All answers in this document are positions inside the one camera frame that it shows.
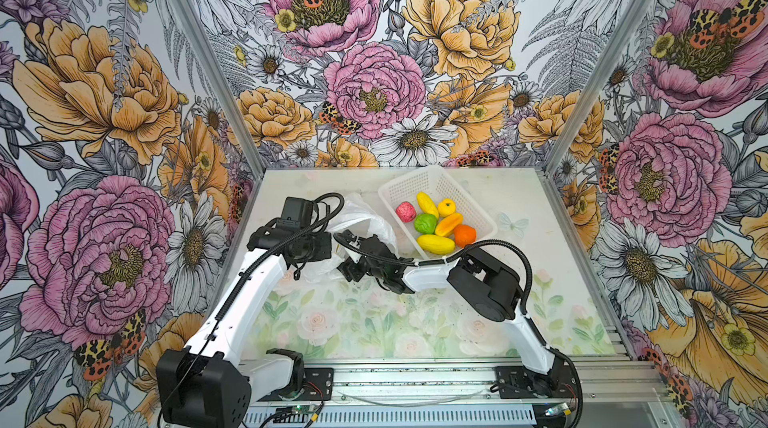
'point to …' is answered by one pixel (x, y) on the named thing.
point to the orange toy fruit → (464, 235)
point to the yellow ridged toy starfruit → (446, 225)
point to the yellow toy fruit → (446, 207)
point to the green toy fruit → (425, 223)
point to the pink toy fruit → (406, 211)
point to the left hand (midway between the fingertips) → (323, 258)
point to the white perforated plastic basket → (438, 184)
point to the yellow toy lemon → (435, 244)
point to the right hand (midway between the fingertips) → (346, 261)
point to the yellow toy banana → (426, 204)
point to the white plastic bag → (349, 214)
